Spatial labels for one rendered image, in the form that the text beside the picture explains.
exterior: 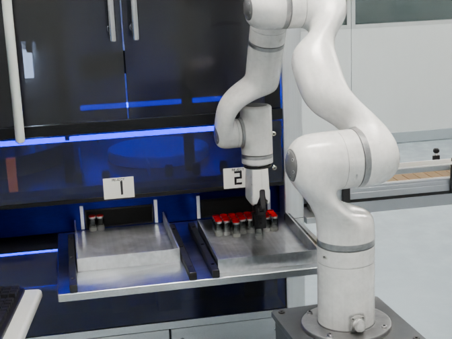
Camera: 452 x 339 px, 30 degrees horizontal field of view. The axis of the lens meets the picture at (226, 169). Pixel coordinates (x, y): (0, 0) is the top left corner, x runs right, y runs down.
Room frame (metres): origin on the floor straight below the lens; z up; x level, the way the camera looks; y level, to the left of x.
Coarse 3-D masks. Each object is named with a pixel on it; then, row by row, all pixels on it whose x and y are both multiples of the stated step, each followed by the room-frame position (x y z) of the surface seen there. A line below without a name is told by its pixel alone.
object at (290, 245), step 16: (288, 224) 2.29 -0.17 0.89; (208, 240) 2.10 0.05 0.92; (224, 240) 2.19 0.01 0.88; (240, 240) 2.19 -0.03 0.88; (256, 240) 2.18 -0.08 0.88; (272, 240) 2.18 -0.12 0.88; (288, 240) 2.17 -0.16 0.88; (304, 240) 2.13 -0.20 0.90; (224, 256) 2.06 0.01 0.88; (240, 256) 2.06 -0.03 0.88; (256, 256) 1.97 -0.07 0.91; (272, 256) 1.97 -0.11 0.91; (288, 256) 1.98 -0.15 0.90; (304, 256) 1.99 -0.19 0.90
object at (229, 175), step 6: (228, 168) 2.33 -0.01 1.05; (234, 168) 2.33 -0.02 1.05; (240, 168) 2.34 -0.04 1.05; (228, 174) 2.33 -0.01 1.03; (234, 174) 2.33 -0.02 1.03; (228, 180) 2.33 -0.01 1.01; (234, 180) 2.33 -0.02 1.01; (240, 180) 2.34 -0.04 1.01; (228, 186) 2.33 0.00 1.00; (234, 186) 2.33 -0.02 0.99; (240, 186) 2.34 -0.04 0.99
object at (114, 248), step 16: (160, 224) 2.36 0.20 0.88; (80, 240) 2.24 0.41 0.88; (96, 240) 2.24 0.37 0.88; (112, 240) 2.23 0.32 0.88; (128, 240) 2.22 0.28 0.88; (144, 240) 2.22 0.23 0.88; (160, 240) 2.21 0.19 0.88; (80, 256) 2.11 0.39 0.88; (96, 256) 2.01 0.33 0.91; (112, 256) 2.01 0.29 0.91; (128, 256) 2.02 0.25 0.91; (144, 256) 2.03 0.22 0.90; (160, 256) 2.03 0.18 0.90; (176, 256) 2.04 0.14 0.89
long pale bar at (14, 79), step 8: (8, 0) 2.16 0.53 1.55; (8, 8) 2.16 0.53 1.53; (8, 16) 2.16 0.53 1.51; (8, 24) 2.16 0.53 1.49; (8, 32) 2.16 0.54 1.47; (8, 40) 2.16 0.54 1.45; (8, 48) 2.16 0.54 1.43; (8, 56) 2.16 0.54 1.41; (16, 56) 2.17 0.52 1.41; (8, 64) 2.16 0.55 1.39; (16, 64) 2.16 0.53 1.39; (16, 72) 2.16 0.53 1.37; (16, 80) 2.16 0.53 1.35; (16, 88) 2.16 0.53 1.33; (16, 96) 2.16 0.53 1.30; (16, 104) 2.16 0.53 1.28; (16, 112) 2.16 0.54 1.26; (16, 120) 2.16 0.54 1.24; (16, 128) 2.16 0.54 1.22; (16, 136) 2.16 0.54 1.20; (24, 136) 2.17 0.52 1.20
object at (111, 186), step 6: (108, 180) 2.27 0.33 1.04; (114, 180) 2.27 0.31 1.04; (120, 180) 2.28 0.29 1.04; (126, 180) 2.28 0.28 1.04; (132, 180) 2.28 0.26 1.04; (108, 186) 2.27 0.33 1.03; (114, 186) 2.27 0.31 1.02; (126, 186) 2.28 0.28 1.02; (132, 186) 2.28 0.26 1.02; (108, 192) 2.27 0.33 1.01; (114, 192) 2.27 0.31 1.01; (120, 192) 2.27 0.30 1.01; (126, 192) 2.28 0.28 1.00; (132, 192) 2.28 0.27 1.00; (108, 198) 2.27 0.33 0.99; (114, 198) 2.27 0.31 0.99
